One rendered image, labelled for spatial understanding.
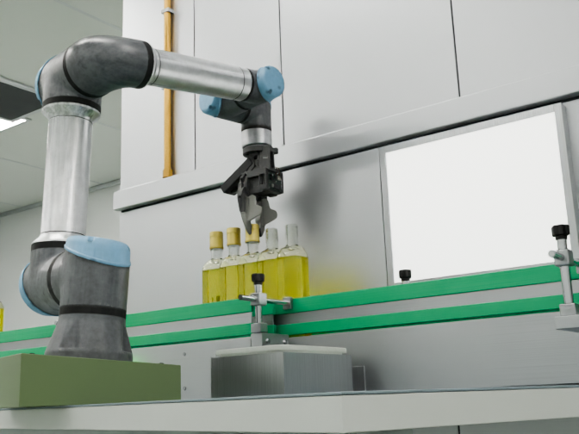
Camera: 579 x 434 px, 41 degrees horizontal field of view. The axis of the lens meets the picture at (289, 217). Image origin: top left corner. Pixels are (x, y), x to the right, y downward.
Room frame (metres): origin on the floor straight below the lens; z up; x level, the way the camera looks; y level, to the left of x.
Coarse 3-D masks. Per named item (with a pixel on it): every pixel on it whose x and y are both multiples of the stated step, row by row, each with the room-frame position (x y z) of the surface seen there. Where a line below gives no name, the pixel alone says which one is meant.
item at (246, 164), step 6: (246, 162) 1.82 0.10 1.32; (240, 168) 1.84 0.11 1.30; (246, 168) 1.83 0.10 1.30; (234, 174) 1.85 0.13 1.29; (240, 174) 1.84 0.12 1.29; (228, 180) 1.86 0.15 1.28; (234, 180) 1.85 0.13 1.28; (222, 186) 1.87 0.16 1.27; (228, 186) 1.86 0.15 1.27; (234, 186) 1.87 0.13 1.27; (228, 192) 1.88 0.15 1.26; (234, 192) 1.88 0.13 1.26
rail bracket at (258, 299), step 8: (256, 280) 1.63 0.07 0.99; (264, 280) 1.64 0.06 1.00; (256, 288) 1.63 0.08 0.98; (240, 296) 1.59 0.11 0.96; (248, 296) 1.61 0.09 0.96; (256, 296) 1.63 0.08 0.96; (264, 296) 1.64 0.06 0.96; (256, 304) 1.63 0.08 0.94; (264, 304) 1.64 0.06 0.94; (280, 304) 1.70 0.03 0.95; (288, 304) 1.72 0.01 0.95; (256, 312) 1.63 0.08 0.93; (256, 320) 1.64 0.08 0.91; (256, 328) 1.63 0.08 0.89; (264, 328) 1.63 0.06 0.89
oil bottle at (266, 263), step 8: (272, 248) 1.79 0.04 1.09; (264, 256) 1.78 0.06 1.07; (272, 256) 1.77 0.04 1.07; (264, 264) 1.78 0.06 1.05; (272, 264) 1.77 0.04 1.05; (264, 272) 1.78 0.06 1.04; (272, 272) 1.77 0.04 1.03; (272, 280) 1.77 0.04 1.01; (264, 288) 1.79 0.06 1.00; (272, 288) 1.77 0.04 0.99; (272, 296) 1.77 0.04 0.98
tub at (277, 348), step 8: (280, 344) 1.39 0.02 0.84; (288, 344) 1.39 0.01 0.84; (216, 352) 1.47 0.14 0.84; (224, 352) 1.45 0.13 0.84; (232, 352) 1.44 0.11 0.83; (240, 352) 1.43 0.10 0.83; (248, 352) 1.43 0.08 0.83; (256, 352) 1.42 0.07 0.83; (264, 352) 1.41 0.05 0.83; (272, 352) 1.40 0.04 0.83; (304, 352) 1.44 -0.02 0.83; (312, 352) 1.46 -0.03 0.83; (320, 352) 1.48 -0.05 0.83; (328, 352) 1.50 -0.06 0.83; (336, 352) 1.52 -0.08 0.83; (344, 352) 1.55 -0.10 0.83
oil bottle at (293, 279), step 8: (288, 248) 1.75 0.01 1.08; (296, 248) 1.74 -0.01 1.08; (280, 256) 1.76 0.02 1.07; (288, 256) 1.74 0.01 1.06; (296, 256) 1.74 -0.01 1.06; (304, 256) 1.76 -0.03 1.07; (280, 264) 1.76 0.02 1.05; (288, 264) 1.74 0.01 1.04; (296, 264) 1.74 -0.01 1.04; (304, 264) 1.76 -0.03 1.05; (280, 272) 1.76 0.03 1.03; (288, 272) 1.75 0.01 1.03; (296, 272) 1.74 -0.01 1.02; (304, 272) 1.76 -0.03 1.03; (280, 280) 1.76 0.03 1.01; (288, 280) 1.75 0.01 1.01; (296, 280) 1.74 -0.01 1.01; (304, 280) 1.76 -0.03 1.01; (280, 288) 1.76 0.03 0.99; (288, 288) 1.75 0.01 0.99; (296, 288) 1.74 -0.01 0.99; (304, 288) 1.76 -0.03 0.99; (280, 296) 1.76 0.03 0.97; (288, 296) 1.75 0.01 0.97; (296, 296) 1.74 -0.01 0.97; (304, 296) 1.76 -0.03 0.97; (296, 336) 1.74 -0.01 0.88
